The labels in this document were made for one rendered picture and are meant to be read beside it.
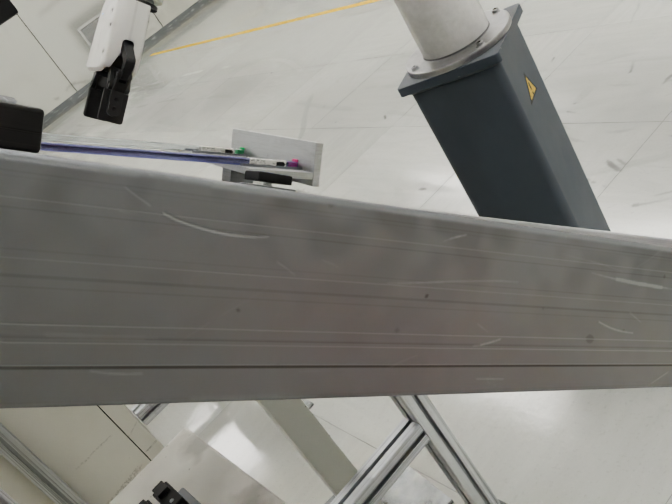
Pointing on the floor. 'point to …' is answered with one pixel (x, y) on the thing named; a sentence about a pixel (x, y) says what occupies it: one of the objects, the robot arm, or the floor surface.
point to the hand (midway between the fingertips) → (103, 113)
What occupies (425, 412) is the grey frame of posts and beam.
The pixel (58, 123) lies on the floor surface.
